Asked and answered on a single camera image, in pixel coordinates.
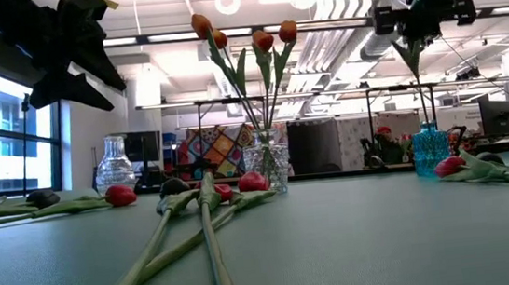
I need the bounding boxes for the black computer monitor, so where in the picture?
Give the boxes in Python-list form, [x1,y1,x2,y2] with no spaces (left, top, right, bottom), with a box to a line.
[120,129,167,189]
[477,97,509,140]

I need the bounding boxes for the white patterned cloth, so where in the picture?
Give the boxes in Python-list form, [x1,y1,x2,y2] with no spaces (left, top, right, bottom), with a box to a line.
[337,110,426,172]

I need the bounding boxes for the clear dimpled glass vase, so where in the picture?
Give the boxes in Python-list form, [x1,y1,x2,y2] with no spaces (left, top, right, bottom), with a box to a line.
[240,127,294,198]

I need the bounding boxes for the blue textured glass vase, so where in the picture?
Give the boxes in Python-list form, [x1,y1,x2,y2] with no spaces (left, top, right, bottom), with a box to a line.
[410,117,453,180]

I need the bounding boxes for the black partition panel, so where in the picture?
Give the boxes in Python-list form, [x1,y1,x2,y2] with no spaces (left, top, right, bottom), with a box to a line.
[285,115,344,177]

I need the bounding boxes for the black metal rig frame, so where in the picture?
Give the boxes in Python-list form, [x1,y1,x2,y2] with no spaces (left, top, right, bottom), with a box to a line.
[134,68,509,192]

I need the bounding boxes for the red artificial tulip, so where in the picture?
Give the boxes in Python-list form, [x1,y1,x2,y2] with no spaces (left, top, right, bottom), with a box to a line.
[41,169,287,285]
[433,145,509,200]
[0,182,140,228]
[193,168,244,285]

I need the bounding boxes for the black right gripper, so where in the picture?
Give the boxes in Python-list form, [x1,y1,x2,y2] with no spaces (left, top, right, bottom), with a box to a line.
[371,0,480,50]

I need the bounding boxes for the overhead light bar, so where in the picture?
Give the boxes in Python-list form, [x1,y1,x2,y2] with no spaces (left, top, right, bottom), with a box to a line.
[101,0,509,54]

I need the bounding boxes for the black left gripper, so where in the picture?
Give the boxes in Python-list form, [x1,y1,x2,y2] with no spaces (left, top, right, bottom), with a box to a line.
[20,0,130,120]

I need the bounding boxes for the blue storage box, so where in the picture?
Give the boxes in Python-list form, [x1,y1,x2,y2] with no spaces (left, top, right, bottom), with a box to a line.
[162,131,180,161]

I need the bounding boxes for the background tulip bunch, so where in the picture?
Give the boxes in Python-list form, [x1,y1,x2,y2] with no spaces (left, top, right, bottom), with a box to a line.
[397,132,418,163]

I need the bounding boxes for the clear round glass bottle vase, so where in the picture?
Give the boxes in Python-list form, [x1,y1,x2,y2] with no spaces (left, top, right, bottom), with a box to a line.
[91,133,139,201]

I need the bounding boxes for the person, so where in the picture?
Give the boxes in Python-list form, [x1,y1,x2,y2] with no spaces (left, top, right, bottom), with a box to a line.
[372,123,406,168]

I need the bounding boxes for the large room window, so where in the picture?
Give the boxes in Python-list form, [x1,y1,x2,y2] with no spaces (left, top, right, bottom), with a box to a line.
[0,65,69,197]

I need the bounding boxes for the yellow tag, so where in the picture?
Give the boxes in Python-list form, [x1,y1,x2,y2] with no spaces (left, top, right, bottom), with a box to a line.
[89,0,121,13]

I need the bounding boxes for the white ring lamp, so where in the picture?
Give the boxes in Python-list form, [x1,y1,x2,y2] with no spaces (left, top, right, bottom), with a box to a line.
[214,0,243,18]

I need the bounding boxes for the background desk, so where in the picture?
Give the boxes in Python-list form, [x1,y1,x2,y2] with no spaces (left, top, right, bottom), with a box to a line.
[469,139,509,156]

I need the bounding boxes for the black tripod stand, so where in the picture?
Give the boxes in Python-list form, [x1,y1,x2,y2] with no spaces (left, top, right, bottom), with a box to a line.
[13,91,40,194]

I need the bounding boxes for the colourful patchwork quilt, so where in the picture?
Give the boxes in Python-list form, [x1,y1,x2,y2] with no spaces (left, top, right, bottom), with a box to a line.
[176,121,259,183]

